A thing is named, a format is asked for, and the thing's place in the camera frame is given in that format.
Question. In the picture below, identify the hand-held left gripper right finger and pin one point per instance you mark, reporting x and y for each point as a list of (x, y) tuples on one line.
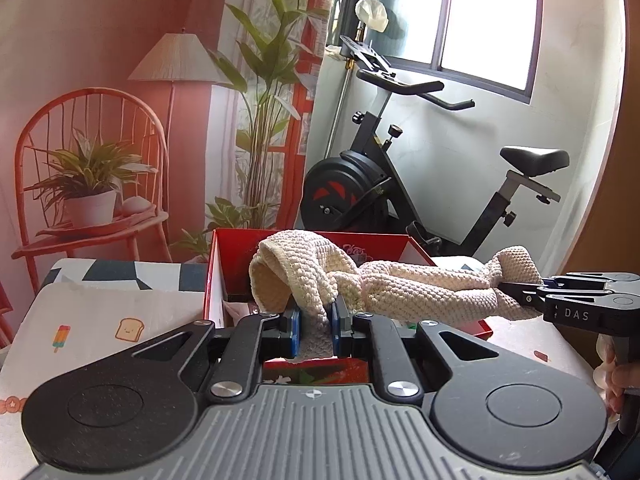
[(340, 331)]

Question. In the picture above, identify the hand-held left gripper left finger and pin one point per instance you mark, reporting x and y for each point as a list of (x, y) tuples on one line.
[(295, 334)]

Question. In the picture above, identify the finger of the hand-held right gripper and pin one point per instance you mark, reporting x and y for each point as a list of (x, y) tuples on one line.
[(525, 295), (595, 280)]

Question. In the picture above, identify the cream knitted towel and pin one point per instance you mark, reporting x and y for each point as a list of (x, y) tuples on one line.
[(400, 287)]

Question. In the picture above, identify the red cardboard box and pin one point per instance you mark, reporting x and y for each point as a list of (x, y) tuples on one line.
[(380, 247)]

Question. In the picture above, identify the person's right hand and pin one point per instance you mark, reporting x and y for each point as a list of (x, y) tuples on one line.
[(612, 380)]

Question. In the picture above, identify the brown wooden door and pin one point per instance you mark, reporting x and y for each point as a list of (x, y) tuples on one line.
[(625, 160)]

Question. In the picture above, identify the black exercise bike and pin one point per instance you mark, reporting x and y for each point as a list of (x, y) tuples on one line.
[(360, 190)]

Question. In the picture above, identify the geometric patterned pillow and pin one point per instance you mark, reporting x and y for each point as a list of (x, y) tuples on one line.
[(125, 275)]

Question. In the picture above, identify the white printed blanket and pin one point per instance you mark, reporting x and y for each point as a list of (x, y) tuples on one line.
[(100, 330)]

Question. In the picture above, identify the metal phone holder stand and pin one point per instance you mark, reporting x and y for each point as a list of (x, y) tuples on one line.
[(367, 57)]

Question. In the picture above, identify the dark framed window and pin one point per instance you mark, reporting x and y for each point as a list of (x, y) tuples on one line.
[(480, 15)]

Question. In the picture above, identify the white cloth cover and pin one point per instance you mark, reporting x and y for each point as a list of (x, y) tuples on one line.
[(372, 14)]

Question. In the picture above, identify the wall poster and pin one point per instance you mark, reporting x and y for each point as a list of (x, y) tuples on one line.
[(115, 60)]

